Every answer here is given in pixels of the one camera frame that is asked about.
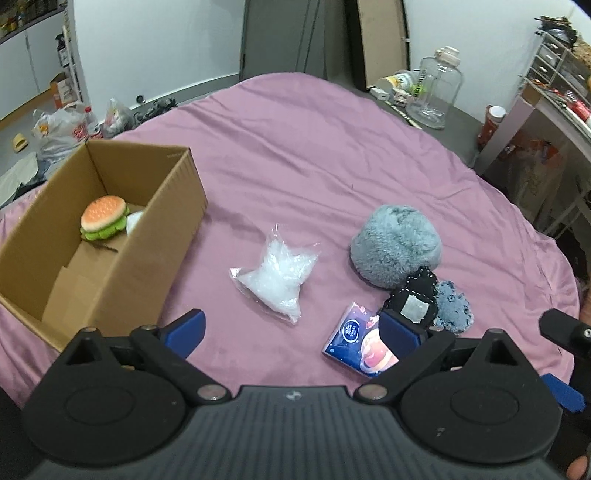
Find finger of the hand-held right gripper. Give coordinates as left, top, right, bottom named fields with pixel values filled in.
left=542, top=374, right=585, bottom=412

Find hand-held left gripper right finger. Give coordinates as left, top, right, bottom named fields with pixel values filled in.
left=355, top=309, right=536, bottom=407

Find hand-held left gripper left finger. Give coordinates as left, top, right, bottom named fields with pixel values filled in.
left=58, top=309, right=232, bottom=407

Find black stitched fabric pouch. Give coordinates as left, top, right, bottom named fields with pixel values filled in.
left=382, top=267, right=439, bottom=330

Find blue tissue pack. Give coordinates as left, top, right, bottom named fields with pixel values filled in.
left=322, top=302, right=400, bottom=378

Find small blue-grey plush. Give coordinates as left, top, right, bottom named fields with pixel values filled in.
left=434, top=280, right=475, bottom=335

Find brown cardboard box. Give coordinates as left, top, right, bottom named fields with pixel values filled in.
left=0, top=138, right=208, bottom=354

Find grey fluffy plush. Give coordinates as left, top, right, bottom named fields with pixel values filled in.
left=349, top=204, right=443, bottom=289

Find clear bag of white stuffing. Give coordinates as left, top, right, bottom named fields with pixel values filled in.
left=229, top=224, right=322, bottom=324

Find person's right hand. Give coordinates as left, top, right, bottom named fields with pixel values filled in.
left=566, top=455, right=591, bottom=480

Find burger plush toy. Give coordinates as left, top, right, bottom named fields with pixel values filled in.
left=80, top=196, right=130, bottom=241

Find beige printed tote bag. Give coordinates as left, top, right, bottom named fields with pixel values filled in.
left=508, top=138, right=566, bottom=222

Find pink bedsheet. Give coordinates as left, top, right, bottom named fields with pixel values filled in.
left=0, top=71, right=580, bottom=409

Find desk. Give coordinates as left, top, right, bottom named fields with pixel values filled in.
left=475, top=88, right=591, bottom=241

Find red container white lid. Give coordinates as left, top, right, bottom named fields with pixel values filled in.
left=478, top=105, right=507, bottom=148

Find clear plastic bag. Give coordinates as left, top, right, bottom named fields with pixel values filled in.
left=102, top=98, right=134, bottom=138

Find dark toy figures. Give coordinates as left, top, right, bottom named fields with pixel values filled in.
left=134, top=95, right=178, bottom=123

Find lying red label bottle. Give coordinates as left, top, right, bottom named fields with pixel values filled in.
left=566, top=90, right=591, bottom=123

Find white cloth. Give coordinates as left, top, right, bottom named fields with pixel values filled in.
left=0, top=152, right=40, bottom=206

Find red label plastic bottle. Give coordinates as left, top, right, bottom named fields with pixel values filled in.
left=84, top=106, right=103, bottom=139

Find white plastic bag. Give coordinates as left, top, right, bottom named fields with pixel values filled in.
left=32, top=107, right=88, bottom=162

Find large clear water jug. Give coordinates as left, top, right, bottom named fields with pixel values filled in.
left=405, top=46, right=464, bottom=130

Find instant noodle cup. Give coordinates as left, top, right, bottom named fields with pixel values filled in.
left=376, top=69, right=423, bottom=93

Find orange white carton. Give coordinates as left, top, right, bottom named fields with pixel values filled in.
left=50, top=73, right=75, bottom=109

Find grey drawer organizer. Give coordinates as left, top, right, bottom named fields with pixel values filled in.
left=526, top=28, right=591, bottom=93

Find white rack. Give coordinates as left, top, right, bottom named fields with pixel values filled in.
left=62, top=23, right=84, bottom=104

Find black clutter pile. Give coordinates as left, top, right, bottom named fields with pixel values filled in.
left=536, top=15, right=583, bottom=42

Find white cabinet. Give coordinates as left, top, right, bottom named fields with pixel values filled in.
left=0, top=0, right=65, bottom=123

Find grey door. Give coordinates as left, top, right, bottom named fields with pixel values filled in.
left=240, top=0, right=326, bottom=81

